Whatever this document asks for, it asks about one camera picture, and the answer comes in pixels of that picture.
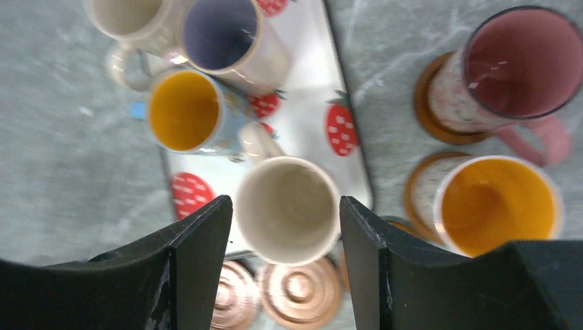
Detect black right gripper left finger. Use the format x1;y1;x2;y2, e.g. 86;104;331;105
1;195;233;329

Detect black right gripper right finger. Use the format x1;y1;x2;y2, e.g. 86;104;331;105
340;197;582;329

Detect brown wooden coaster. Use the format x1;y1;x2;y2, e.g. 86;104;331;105
413;52;492;145
210;261;260;330
404;151;470;244
256;257;344;329

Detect white mug orange inside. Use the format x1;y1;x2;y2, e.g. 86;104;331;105
413;155;564;257

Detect cream patterned mug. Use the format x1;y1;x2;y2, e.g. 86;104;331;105
234;122;340;266

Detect blue mug yellow inside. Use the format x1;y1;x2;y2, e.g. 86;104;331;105
144;69;256;156

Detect pink mug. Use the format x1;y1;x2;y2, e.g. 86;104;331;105
428;5;582;166

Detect grey purple mug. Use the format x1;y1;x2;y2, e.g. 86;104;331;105
179;0;292;96

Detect white serving tray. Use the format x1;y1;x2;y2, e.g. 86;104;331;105
159;0;373;256

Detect cream mug outside tray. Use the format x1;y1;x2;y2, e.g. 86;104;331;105
83;0;186;91

